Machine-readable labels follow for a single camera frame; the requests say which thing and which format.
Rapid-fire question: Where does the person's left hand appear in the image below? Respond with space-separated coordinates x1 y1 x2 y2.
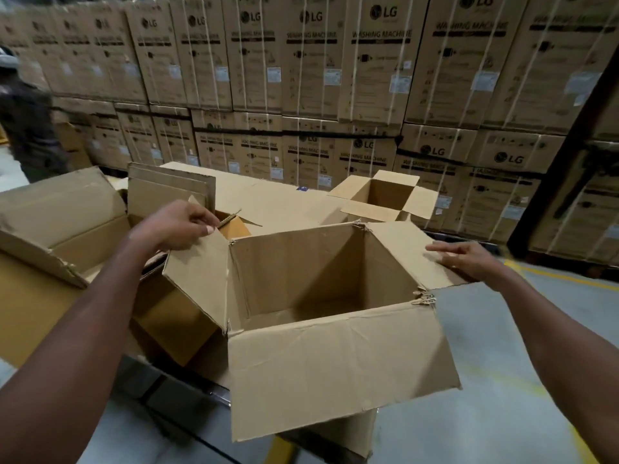
126 199 221 259

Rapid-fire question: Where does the person's right hand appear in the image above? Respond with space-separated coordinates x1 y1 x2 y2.
425 240 509 291

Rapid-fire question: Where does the yellow-brown box with printed tape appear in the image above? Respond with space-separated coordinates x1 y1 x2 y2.
126 162 217 223

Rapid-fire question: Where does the small pale cardboard box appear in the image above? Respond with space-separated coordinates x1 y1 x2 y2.
328 169 440 224

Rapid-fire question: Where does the blue logo yellow cardboard box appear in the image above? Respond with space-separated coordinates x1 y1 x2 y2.
0 166 132 289

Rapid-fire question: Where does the green white CM-1 box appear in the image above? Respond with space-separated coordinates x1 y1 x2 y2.
162 220 477 459

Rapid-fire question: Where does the person's left forearm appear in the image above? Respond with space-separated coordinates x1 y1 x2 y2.
0 236 168 464

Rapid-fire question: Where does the person's right forearm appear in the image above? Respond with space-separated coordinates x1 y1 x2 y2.
488 267 619 464

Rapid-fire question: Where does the wall of strapped appliance cartons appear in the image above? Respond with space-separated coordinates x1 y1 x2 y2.
0 0 619 266

